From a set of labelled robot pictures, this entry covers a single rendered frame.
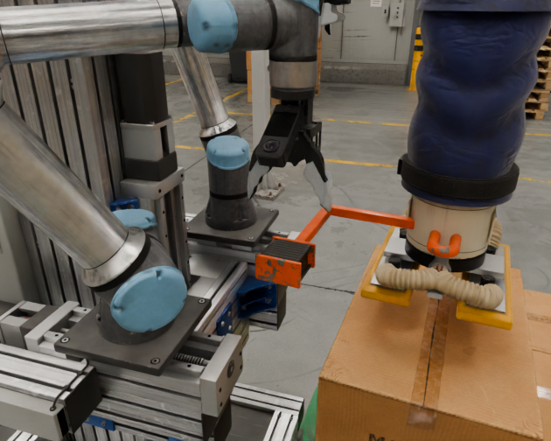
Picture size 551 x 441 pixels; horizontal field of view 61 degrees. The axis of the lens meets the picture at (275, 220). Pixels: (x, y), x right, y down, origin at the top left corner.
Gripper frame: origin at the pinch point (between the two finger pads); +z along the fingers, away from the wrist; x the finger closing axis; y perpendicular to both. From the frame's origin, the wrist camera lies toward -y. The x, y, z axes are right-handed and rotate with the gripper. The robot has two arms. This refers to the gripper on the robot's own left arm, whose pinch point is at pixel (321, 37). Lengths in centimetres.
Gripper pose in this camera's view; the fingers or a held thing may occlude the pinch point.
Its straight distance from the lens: 143.5
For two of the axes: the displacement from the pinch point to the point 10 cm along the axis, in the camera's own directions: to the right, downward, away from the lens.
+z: 0.0, 9.0, 4.3
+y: 9.5, 1.3, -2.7
